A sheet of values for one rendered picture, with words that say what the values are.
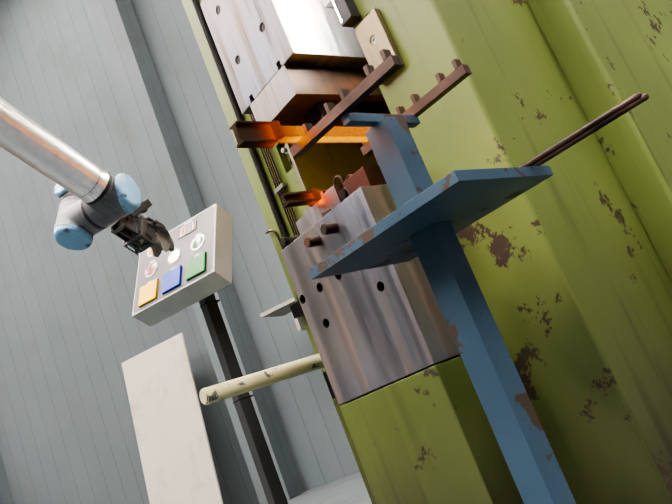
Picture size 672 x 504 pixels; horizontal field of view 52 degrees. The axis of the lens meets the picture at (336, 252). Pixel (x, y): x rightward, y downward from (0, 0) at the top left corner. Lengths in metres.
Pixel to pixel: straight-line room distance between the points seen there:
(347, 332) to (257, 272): 4.71
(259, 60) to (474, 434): 1.16
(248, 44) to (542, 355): 1.18
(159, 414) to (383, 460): 5.00
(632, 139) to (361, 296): 0.81
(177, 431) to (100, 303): 1.81
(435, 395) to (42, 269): 6.94
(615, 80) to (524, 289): 0.67
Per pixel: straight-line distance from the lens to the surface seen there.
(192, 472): 6.41
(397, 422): 1.69
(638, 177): 1.94
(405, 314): 1.58
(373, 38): 1.87
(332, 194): 1.80
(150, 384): 6.73
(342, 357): 1.78
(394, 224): 1.18
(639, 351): 1.67
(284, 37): 1.95
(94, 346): 7.67
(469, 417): 1.58
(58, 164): 1.61
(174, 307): 2.18
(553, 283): 1.57
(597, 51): 2.02
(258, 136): 1.33
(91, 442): 7.81
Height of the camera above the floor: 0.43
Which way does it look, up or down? 13 degrees up
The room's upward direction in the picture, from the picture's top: 22 degrees counter-clockwise
